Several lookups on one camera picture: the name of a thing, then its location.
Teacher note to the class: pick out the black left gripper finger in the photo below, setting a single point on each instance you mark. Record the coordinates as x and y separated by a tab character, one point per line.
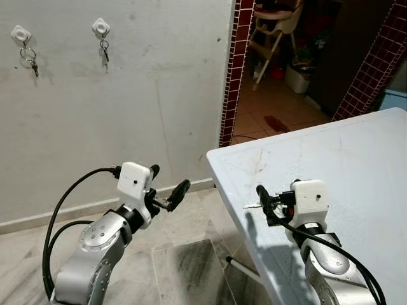
154	173
180	192

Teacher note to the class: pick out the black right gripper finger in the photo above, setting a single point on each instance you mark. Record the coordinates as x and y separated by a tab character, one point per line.
296	182
265	202

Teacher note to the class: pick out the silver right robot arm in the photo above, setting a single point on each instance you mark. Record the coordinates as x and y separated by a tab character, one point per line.
334	270

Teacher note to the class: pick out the white plastic table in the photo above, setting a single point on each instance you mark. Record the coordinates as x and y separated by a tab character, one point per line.
356	165

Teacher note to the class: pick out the white plastic container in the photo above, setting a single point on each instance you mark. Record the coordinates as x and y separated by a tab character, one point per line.
296	79

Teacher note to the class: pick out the small red object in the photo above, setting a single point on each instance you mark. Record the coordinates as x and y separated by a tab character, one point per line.
277	72

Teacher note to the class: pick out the light blue box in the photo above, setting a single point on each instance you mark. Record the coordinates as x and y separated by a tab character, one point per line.
395	100

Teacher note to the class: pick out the maroon tiled doorway edging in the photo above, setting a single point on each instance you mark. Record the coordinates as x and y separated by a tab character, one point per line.
235	63

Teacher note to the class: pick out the maroon tiled partition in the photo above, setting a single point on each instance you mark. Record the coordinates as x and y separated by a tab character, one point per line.
375	70

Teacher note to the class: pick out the dark brown door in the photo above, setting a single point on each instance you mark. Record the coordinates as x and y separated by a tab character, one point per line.
346	51

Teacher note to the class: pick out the wooden high chair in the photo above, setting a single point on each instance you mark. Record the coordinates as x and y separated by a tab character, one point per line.
278	28

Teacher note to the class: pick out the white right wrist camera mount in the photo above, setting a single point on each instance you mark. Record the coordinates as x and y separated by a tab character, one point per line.
310	198

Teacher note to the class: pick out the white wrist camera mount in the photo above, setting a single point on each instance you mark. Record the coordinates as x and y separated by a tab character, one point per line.
310	198
133	181

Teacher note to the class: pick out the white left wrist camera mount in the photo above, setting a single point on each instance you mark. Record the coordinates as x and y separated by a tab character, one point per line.
133	181

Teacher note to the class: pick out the white square wall hook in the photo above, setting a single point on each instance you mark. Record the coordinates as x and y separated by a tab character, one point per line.
20	33
100	27

